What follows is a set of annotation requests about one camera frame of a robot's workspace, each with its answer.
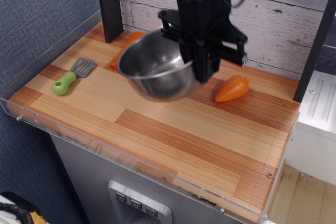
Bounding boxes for black braided hose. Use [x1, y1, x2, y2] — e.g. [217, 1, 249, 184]
[0, 201, 34, 224]

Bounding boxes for green handled grey spatula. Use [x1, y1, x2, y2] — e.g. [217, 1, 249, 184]
[52, 57, 95, 96]

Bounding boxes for white toy sink counter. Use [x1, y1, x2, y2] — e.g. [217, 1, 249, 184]
[285, 71, 335, 185]

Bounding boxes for clear acrylic table guard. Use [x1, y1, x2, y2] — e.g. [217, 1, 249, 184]
[8, 4, 304, 216]

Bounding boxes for black left frame post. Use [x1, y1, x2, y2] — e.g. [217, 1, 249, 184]
[99, 0, 123, 43]

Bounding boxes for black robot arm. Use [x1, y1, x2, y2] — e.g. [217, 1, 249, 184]
[158, 0, 248, 83]

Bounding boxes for orange folded cloth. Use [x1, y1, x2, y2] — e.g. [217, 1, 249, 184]
[108, 31, 145, 70]

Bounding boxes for stainless steel pot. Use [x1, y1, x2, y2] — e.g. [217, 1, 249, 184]
[117, 28, 203, 102]

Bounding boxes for grey toy fridge cabinet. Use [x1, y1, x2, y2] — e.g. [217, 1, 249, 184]
[51, 135, 266, 223]

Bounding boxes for black right frame post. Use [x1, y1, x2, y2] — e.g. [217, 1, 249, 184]
[293, 0, 335, 102]

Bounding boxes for orange plastic carrot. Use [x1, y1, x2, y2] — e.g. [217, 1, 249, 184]
[214, 75, 249, 103]

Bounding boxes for black frame post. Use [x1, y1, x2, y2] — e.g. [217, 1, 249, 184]
[293, 0, 335, 102]
[99, 0, 123, 43]

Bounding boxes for silver dispenser button panel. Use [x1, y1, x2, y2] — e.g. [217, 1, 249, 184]
[108, 179, 173, 223]

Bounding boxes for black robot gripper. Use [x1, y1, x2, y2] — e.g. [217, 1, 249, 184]
[158, 0, 247, 83]

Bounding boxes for yellow object bottom left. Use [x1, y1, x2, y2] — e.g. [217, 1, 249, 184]
[29, 212, 48, 224]

